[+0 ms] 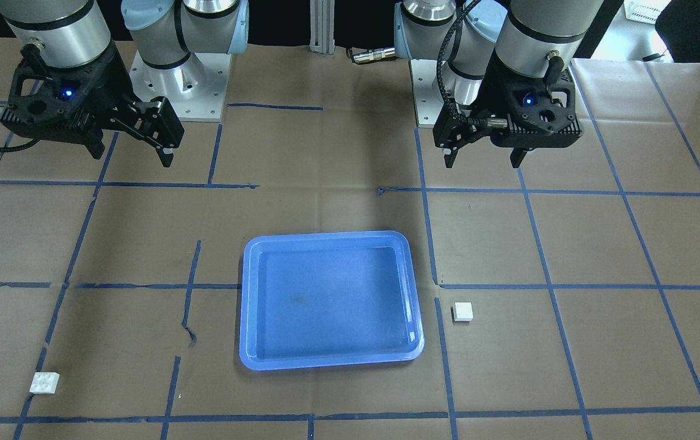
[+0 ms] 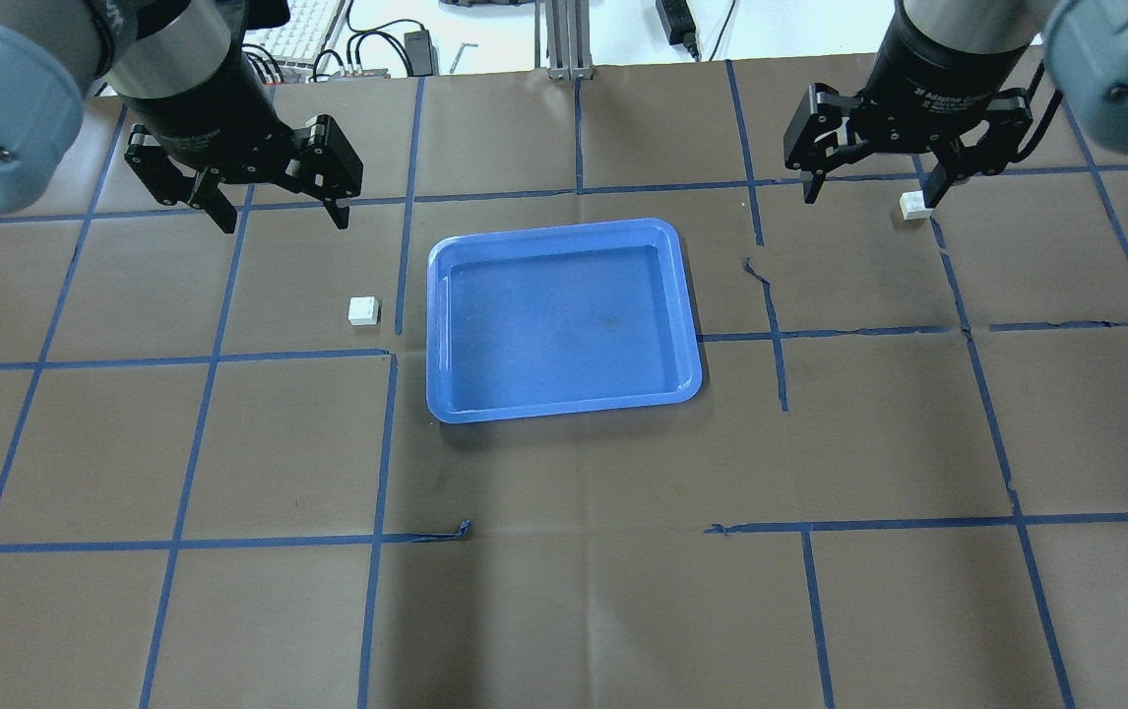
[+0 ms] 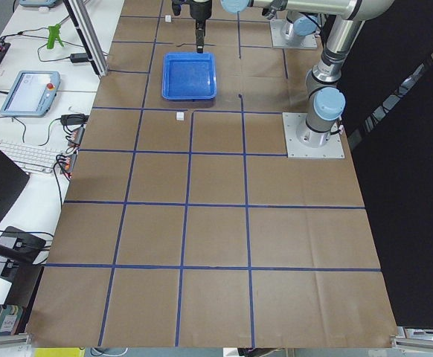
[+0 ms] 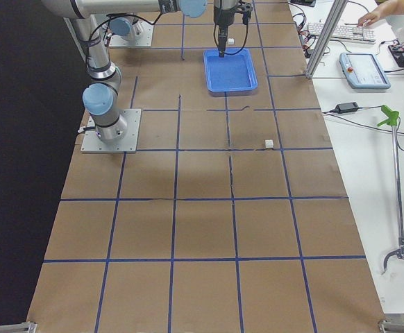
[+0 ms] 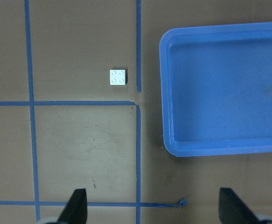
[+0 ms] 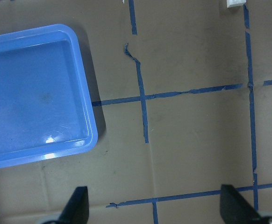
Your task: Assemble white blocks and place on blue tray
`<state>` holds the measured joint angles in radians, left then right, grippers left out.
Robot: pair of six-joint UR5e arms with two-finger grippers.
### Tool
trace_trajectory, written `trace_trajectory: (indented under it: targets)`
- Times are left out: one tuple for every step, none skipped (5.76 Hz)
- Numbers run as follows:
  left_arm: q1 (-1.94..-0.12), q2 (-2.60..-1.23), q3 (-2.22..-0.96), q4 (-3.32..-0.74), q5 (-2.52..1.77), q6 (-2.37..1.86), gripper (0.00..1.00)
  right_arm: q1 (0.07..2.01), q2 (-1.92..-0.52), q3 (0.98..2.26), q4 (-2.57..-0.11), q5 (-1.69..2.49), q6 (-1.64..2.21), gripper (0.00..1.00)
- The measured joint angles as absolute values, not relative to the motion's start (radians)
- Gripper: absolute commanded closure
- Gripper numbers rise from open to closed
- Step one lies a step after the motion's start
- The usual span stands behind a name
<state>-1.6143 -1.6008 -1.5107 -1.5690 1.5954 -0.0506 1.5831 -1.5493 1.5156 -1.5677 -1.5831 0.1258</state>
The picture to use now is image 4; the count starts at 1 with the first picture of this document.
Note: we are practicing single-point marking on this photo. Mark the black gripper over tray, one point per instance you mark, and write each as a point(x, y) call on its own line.
point(221, 19)

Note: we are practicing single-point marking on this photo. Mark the blue plastic tray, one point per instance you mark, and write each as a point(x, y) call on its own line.
point(231, 74)

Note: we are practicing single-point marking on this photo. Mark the person hand on keyboard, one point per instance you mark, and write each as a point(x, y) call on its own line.
point(369, 19)

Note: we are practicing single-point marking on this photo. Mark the white keyboard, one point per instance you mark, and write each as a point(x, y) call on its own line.
point(345, 33)

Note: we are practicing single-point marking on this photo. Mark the blue teach pendant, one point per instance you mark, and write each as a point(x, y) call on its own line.
point(363, 71)

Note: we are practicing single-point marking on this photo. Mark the black power adapter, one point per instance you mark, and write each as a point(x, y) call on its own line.
point(342, 108)

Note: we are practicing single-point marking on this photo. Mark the brown paper table cover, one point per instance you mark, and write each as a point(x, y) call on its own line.
point(203, 229)

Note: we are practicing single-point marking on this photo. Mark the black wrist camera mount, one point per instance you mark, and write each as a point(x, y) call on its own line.
point(245, 9)

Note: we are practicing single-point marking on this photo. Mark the aluminium frame post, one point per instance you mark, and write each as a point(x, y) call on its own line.
point(324, 38)

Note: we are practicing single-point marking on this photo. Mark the green handled reacher grabber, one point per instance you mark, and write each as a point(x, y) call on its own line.
point(391, 120)

